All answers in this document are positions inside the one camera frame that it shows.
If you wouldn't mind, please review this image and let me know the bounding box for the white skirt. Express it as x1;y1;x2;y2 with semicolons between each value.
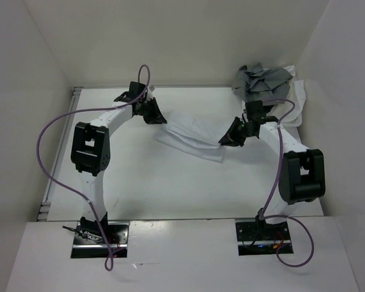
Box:
263;66;307;128
153;111;229;163

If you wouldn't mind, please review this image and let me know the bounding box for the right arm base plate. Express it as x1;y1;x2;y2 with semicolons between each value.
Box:
235;217;293;256

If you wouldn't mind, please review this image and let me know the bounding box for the grey skirt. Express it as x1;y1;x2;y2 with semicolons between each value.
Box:
231;63;293;105

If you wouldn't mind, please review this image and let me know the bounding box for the purple cable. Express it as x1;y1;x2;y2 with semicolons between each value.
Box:
258;99;316;268
36;64;151;271

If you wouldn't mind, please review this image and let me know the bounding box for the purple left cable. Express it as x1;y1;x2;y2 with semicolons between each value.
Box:
36;64;151;271

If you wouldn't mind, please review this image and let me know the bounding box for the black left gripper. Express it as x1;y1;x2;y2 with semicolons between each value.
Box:
138;97;166;125

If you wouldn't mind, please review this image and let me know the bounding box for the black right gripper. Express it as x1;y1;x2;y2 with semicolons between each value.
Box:
219;117;255;147

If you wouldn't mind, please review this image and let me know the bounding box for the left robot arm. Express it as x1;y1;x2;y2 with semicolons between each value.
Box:
71;82;167;243

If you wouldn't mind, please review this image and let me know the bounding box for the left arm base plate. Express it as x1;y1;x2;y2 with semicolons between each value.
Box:
67;221;130;259

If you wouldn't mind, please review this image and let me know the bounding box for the white skirt in pile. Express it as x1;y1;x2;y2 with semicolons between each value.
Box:
263;66;307;128

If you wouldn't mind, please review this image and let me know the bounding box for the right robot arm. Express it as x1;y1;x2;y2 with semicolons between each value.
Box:
219;100;325;239

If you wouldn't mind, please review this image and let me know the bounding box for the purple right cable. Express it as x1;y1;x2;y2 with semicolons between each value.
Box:
258;99;316;268

